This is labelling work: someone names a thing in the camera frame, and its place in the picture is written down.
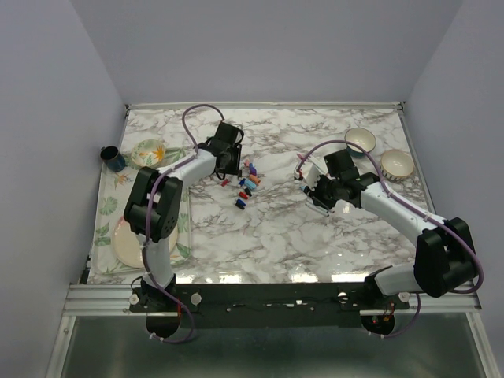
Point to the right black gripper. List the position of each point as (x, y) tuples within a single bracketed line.
[(316, 196)]

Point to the pink ceramic plate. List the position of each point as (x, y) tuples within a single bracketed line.
[(128, 250)]

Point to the blue marker cap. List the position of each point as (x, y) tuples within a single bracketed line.
[(240, 203)]

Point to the floral ceramic bowl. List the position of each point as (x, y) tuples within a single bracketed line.
[(148, 153)]

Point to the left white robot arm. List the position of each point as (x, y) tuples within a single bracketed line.
[(153, 206)]

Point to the light blue highlighter cap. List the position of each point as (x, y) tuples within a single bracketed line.
[(250, 184)]

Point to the orange highlighter cap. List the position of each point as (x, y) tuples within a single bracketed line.
[(255, 179)]

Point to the black marker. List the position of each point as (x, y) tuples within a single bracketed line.
[(318, 209)]

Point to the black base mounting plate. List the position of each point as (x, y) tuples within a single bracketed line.
[(261, 305)]

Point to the purple highlighter cap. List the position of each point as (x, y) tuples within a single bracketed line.
[(252, 170)]

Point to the white ceramic bowl blue rim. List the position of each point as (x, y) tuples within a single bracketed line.
[(362, 137)]

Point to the dark blue metal cup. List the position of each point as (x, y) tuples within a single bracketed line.
[(112, 158)]

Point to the floral plastic tray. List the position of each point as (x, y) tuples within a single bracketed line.
[(113, 194)]

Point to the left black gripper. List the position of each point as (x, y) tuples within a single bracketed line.
[(233, 168)]

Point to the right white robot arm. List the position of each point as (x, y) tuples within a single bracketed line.
[(444, 252)]

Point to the aluminium frame rail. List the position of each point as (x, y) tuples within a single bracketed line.
[(451, 303)]

